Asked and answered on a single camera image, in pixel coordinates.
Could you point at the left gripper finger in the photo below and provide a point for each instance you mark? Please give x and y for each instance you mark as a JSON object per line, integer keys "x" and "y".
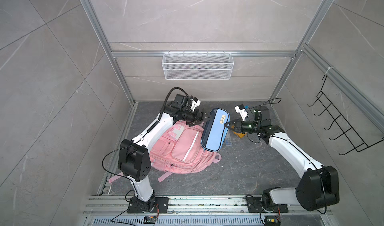
{"x": 202, "y": 115}
{"x": 197, "y": 123}

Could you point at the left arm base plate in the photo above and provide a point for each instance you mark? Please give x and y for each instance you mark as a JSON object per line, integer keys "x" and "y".
{"x": 154, "y": 205}

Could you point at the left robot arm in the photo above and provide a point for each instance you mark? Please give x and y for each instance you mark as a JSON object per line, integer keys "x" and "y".
{"x": 134, "y": 155}

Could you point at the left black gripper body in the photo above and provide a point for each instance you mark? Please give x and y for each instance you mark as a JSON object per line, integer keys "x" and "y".
{"x": 189, "y": 115}

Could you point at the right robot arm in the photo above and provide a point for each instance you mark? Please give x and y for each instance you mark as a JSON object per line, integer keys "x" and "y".
{"x": 319, "y": 184}

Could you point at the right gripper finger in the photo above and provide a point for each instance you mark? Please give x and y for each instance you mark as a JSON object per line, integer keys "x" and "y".
{"x": 231, "y": 123}
{"x": 233, "y": 128}

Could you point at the white wire mesh basket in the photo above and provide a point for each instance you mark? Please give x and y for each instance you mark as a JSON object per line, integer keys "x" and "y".
{"x": 197, "y": 66}

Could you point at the blue pencil case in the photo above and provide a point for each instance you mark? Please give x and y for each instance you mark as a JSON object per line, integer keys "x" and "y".
{"x": 215, "y": 132}

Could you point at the yellow card wallet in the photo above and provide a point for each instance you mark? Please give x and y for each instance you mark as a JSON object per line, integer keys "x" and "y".
{"x": 240, "y": 135}

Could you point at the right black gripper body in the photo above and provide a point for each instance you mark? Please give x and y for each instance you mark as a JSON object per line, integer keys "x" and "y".
{"x": 249, "y": 127}

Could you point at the aluminium mounting rail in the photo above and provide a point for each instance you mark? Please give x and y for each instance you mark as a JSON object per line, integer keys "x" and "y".
{"x": 189, "y": 205}

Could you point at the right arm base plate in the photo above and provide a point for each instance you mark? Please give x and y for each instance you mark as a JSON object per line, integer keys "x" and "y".
{"x": 257, "y": 204}

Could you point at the clear plastic compass box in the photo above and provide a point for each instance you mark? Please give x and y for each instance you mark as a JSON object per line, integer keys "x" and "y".
{"x": 228, "y": 140}

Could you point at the pink school backpack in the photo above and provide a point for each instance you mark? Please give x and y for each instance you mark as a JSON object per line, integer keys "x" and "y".
{"x": 179, "y": 151}

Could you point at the black wall hook rack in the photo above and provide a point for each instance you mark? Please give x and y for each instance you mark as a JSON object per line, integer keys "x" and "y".
{"x": 340, "y": 122}

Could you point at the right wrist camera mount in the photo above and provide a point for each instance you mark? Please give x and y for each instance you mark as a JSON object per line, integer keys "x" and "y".
{"x": 242, "y": 111}

